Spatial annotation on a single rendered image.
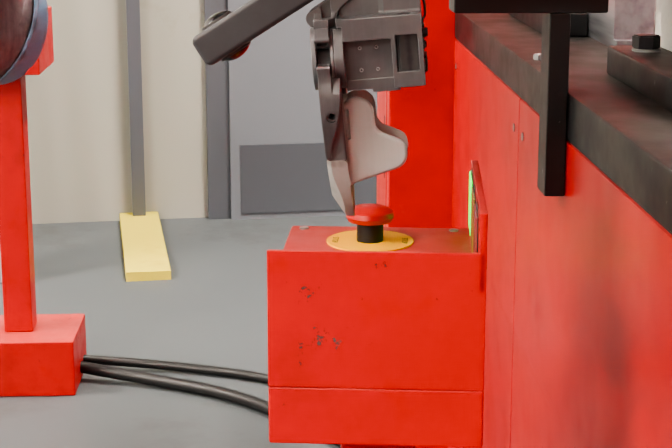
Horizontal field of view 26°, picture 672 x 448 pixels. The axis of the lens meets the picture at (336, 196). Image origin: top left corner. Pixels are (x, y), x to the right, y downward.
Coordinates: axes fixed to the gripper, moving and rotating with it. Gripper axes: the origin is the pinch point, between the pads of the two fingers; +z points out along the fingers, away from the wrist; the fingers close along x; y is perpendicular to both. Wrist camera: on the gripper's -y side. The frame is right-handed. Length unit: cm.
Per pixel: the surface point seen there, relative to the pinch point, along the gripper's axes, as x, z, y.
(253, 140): 340, 54, -52
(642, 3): 65, -6, 32
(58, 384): 179, 75, -76
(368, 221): 7.8, 3.8, 1.6
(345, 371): -4.9, 12.0, -0.3
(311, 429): -4.9, 16.4, -3.2
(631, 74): 33.1, -2.9, 26.4
